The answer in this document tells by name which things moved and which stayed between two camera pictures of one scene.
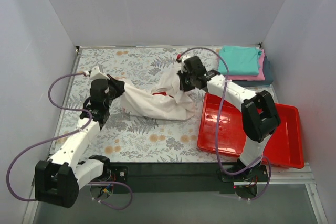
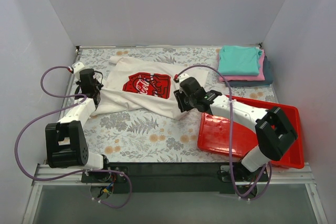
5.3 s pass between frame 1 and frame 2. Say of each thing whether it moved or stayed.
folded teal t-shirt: stayed
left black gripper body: moved
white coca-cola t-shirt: moved
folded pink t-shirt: stayed
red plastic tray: stayed
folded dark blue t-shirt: stayed
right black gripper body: moved
